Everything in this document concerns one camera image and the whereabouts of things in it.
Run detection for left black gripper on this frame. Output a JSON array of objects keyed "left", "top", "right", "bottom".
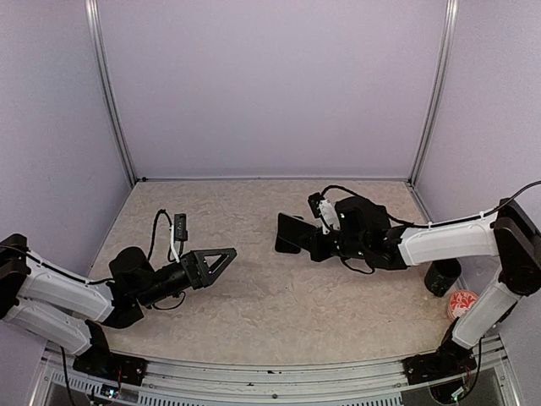
[{"left": 136, "top": 248, "right": 237, "bottom": 307}]

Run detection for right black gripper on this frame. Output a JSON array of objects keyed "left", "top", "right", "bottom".
[{"left": 300, "top": 226, "right": 368, "bottom": 261}]

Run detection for black phone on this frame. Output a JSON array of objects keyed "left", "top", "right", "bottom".
[{"left": 276, "top": 213, "right": 317, "bottom": 250}]

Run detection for dark phone case underneath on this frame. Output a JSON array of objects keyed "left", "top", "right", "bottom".
[{"left": 275, "top": 238, "right": 302, "bottom": 255}]

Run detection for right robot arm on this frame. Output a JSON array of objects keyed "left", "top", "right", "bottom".
[{"left": 308, "top": 191, "right": 540, "bottom": 376}]

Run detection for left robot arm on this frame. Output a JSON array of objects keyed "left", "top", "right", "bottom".
[{"left": 1, "top": 209, "right": 237, "bottom": 376}]

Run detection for black cup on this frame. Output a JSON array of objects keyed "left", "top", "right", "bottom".
[{"left": 424, "top": 259, "right": 462, "bottom": 298}]

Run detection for red white patterned coaster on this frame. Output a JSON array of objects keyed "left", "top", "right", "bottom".
[{"left": 447, "top": 289, "right": 478, "bottom": 321}]

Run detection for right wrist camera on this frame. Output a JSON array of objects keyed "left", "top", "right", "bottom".
[{"left": 308, "top": 193, "right": 341, "bottom": 235}]

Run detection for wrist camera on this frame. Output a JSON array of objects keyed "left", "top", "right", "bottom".
[
  {"left": 308, "top": 193, "right": 341, "bottom": 235},
  {"left": 168, "top": 213, "right": 189, "bottom": 262}
]

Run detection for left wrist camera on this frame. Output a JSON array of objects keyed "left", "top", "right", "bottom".
[{"left": 168, "top": 213, "right": 189, "bottom": 262}]

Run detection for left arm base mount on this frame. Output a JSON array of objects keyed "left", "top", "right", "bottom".
[{"left": 73, "top": 337, "right": 147, "bottom": 387}]

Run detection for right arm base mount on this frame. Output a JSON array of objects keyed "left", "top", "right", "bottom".
[{"left": 402, "top": 339, "right": 477, "bottom": 385}]

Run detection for aluminium front rail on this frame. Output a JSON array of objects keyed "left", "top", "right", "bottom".
[{"left": 29, "top": 359, "right": 521, "bottom": 406}]

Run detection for right aluminium corner post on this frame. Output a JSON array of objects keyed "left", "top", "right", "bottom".
[{"left": 408, "top": 0, "right": 459, "bottom": 189}]

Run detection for aluminium corner post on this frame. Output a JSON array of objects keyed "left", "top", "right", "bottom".
[
  {"left": 85, "top": 0, "right": 138, "bottom": 188},
  {"left": 408, "top": 0, "right": 459, "bottom": 189}
]

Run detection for left aluminium corner post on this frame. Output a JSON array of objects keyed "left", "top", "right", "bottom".
[{"left": 85, "top": 0, "right": 138, "bottom": 188}]

